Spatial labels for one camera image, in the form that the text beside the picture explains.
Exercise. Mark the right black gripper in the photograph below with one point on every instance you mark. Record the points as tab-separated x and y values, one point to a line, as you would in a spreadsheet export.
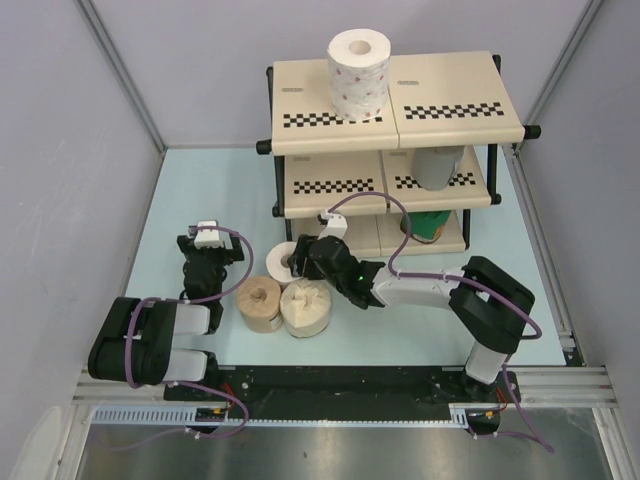
297	260

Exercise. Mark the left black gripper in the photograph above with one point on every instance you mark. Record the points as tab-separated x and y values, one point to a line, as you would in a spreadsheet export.
233	253

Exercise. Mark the white pinkish paper roll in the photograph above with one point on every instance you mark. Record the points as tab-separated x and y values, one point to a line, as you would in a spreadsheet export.
276	263

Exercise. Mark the green paper towel roll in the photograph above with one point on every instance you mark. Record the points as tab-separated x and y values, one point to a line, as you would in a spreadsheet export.
426	227

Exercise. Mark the grey paper towel roll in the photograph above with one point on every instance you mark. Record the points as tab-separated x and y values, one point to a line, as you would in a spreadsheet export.
433	168

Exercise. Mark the white dotted paper roll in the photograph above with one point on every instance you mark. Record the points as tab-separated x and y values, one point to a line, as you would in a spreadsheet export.
359	63

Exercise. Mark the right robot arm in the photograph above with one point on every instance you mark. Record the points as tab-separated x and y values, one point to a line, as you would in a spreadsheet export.
492	305

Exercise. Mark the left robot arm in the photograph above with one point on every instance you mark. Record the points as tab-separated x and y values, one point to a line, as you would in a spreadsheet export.
136	341

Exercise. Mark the beige three-tier shelf rack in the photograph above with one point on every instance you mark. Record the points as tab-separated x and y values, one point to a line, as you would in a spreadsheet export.
364	168

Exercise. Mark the cream wrapped paper roll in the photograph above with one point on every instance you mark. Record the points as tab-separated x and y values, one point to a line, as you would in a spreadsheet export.
305	306

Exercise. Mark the brown wrapped paper roll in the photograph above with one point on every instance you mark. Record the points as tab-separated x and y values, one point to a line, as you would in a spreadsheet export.
258	301

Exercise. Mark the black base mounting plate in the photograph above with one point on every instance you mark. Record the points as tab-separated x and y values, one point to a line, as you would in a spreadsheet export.
432	384

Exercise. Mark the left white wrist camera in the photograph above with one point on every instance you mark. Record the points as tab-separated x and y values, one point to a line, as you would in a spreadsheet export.
206	235

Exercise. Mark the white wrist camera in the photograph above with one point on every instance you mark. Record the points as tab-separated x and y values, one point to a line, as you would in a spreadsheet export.
206	235
335	225

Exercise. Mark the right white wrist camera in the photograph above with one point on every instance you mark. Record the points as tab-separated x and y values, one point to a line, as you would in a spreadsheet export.
335	225

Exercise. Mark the slotted cable duct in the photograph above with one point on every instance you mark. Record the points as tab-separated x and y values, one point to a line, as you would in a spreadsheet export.
439	416

